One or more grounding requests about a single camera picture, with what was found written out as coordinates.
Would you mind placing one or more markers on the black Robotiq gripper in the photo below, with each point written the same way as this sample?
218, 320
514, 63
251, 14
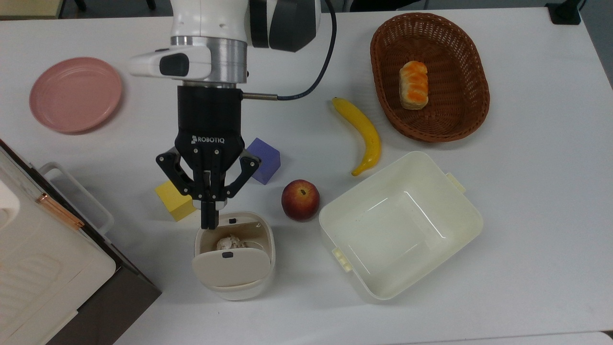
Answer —
208, 120

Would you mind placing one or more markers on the cream trash can lid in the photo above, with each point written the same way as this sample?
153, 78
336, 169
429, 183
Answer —
239, 268

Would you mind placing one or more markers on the cream small trash can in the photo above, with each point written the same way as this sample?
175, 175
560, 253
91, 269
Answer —
239, 293

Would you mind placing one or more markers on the yellow foam cube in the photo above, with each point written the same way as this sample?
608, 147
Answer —
172, 203

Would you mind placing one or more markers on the purple foam cube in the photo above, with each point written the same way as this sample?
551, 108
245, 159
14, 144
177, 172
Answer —
268, 165

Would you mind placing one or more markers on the crumpled paper ball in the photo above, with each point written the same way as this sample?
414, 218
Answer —
230, 242

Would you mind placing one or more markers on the red apple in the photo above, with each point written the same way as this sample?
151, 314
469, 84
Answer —
300, 200

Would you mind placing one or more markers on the pink round plate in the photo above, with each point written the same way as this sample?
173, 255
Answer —
74, 96

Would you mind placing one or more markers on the copper box latch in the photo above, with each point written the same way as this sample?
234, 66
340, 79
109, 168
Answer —
60, 211

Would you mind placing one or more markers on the yellow banana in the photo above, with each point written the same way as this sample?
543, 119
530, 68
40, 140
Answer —
366, 134

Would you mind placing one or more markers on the black chair leg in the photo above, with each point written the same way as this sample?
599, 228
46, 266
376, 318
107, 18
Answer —
151, 4
80, 5

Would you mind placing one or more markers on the cream plastic storage box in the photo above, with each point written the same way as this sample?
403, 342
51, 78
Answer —
38, 268

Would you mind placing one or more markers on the cream plastic open container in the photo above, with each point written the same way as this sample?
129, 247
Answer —
397, 230

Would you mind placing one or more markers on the orange glazed bread loaf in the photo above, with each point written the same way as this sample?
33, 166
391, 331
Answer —
414, 86

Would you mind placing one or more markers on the light wooden table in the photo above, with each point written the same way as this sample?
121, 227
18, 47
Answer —
28, 8

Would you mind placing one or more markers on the brown wicker basket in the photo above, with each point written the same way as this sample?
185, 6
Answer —
459, 72

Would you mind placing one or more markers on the black table clamp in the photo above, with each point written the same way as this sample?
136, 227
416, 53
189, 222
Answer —
565, 12

